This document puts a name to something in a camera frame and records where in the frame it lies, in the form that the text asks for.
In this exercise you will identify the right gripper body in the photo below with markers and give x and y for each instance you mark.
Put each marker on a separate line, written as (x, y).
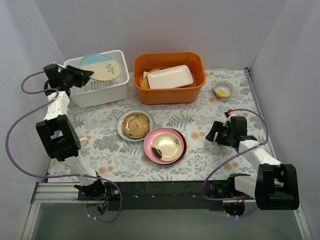
(219, 133)

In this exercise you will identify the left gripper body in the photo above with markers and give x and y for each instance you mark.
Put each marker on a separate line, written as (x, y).
(75, 77)

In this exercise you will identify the blue and cream plate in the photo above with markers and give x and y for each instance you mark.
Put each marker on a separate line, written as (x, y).
(104, 67)

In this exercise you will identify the cream plate with black mark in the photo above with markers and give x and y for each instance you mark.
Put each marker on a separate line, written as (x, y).
(167, 147)

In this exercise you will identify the pink plate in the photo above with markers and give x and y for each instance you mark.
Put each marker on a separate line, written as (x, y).
(150, 137)

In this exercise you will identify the brown glossy small plate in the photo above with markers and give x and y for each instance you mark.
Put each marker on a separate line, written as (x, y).
(136, 125)

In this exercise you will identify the dark red rimmed plate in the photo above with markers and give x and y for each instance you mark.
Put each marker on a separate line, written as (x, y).
(184, 148)

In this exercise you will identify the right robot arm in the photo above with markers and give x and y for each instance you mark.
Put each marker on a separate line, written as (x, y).
(275, 186)

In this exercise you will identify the white plastic bin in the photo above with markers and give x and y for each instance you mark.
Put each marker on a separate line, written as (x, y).
(100, 92)

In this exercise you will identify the orange plastic bin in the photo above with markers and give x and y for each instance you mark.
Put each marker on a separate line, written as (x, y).
(163, 60)

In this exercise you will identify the tan round plate in bin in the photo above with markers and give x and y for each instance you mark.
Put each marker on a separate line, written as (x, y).
(144, 83)

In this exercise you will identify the patterned small bowl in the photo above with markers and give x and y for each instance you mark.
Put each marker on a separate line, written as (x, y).
(223, 88)

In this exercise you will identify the white rectangular tray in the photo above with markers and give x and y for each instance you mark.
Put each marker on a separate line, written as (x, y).
(170, 78)

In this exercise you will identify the white ceramic mug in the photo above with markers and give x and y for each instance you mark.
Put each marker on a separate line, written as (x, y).
(83, 141)

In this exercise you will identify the floral table mat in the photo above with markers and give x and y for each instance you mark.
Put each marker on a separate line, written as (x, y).
(120, 161)

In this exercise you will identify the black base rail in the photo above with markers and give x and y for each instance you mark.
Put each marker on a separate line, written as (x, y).
(163, 195)

